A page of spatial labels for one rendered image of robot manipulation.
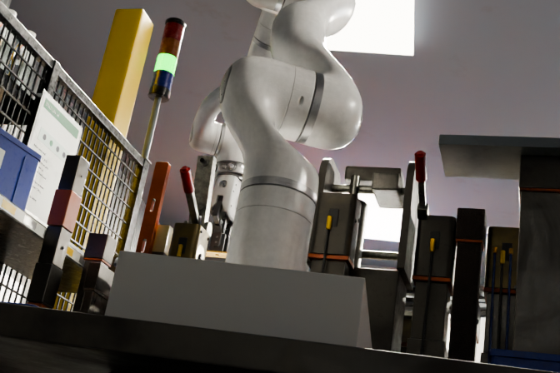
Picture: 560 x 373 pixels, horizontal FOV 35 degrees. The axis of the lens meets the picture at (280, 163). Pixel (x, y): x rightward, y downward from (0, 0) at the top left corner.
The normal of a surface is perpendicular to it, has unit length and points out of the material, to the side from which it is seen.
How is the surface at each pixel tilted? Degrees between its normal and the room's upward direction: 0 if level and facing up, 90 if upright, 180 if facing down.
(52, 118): 90
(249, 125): 124
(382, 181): 90
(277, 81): 89
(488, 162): 180
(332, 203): 90
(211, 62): 180
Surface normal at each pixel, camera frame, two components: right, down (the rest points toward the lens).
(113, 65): -0.25, -0.41
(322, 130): 0.00, 0.55
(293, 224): 0.51, -0.32
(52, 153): 0.96, 0.04
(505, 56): -0.15, 0.91
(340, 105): 0.29, -0.18
